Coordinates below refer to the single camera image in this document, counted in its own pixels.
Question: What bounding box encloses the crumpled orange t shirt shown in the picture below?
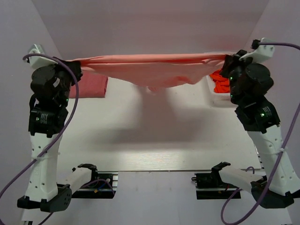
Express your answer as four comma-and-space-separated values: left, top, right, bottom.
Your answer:
210, 70, 230, 93

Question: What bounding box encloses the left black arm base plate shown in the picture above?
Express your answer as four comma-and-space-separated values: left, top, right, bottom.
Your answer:
72, 172, 118, 199

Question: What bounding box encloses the salmon pink t shirt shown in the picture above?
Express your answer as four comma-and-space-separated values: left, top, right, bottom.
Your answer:
78, 52, 228, 91

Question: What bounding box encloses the folded dusty red t shirt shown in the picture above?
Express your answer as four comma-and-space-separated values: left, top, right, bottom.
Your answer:
78, 72, 108, 98

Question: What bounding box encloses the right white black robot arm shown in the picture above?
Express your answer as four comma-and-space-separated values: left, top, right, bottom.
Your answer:
211, 50, 300, 209

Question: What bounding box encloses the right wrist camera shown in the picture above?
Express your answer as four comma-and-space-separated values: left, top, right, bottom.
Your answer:
239, 37, 275, 64

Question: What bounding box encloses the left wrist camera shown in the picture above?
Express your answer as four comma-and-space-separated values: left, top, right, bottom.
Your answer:
22, 44, 54, 70

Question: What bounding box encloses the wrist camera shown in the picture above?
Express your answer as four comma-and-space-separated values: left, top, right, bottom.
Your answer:
239, 37, 275, 64
22, 44, 54, 70

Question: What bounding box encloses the white perforated plastic basket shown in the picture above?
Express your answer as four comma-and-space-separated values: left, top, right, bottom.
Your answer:
206, 75, 236, 107

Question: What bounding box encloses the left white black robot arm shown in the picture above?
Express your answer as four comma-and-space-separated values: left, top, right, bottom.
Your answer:
17, 58, 99, 213

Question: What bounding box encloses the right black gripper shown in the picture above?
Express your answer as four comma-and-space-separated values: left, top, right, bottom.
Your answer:
219, 50, 260, 104

